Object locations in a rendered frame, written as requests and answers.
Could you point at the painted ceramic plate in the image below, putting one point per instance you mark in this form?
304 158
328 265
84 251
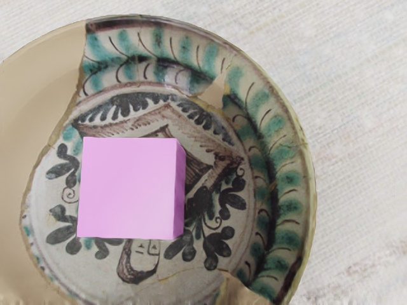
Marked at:
267 133

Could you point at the pink cube block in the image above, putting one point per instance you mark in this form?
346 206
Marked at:
127 190

